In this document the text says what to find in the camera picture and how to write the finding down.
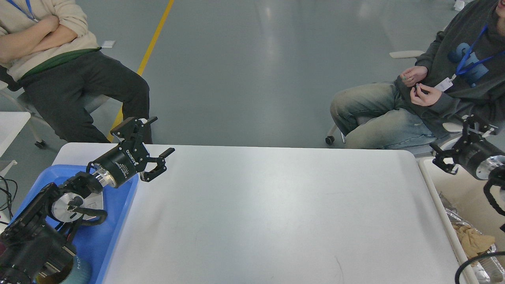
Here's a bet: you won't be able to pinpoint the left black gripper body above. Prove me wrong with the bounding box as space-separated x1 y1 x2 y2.
92 142 150 188

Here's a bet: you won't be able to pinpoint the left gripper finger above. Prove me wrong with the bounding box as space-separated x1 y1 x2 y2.
110 116 158 146
140 148 176 182

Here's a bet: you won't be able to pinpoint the teal green mug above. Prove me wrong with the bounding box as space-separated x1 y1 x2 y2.
36 256 92 284

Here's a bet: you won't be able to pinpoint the white office chair left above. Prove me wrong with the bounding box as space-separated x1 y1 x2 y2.
0 80 109 149

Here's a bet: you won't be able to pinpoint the blue plastic tray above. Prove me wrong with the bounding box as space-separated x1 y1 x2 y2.
14 164 139 284

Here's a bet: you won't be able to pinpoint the brown paper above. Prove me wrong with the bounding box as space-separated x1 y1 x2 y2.
452 224 496 259

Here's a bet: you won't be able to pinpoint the person in beige sweater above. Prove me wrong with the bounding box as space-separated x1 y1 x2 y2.
0 0 150 143

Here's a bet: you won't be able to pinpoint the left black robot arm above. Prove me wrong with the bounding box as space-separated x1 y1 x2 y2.
1 116 175 284

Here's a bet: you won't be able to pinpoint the aluminium foil tray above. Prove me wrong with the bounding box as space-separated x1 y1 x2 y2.
438 193 504 284

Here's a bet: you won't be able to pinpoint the white side table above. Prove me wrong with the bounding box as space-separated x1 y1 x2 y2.
0 111 30 156

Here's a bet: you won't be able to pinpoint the person in dark hoodie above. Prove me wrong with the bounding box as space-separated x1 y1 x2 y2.
330 0 505 149

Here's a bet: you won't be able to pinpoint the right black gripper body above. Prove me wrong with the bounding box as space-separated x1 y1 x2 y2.
453 140 505 180

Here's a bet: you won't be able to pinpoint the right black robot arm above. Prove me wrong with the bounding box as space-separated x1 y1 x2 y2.
430 114 505 215

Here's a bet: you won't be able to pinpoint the square stainless steel tin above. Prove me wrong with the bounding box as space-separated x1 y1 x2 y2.
80 192 105 221

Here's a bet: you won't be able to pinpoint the black cables on floor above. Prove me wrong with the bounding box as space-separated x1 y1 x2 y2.
0 176 19 224

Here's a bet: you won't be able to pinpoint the beige waste bin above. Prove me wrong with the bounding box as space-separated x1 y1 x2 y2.
418 157 504 272

